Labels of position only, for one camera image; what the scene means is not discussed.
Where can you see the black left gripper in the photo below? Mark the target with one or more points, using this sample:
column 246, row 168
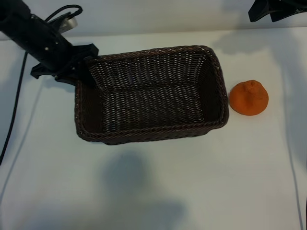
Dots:
column 48, row 52

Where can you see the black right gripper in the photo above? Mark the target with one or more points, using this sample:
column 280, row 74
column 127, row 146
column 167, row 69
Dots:
column 285, row 3

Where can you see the dark brown woven basket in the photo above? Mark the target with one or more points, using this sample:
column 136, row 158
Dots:
column 153, row 103

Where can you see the orange with knobby top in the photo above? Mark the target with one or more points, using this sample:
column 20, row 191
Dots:
column 248, row 101

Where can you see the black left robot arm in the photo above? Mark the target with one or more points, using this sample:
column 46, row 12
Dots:
column 12, row 12

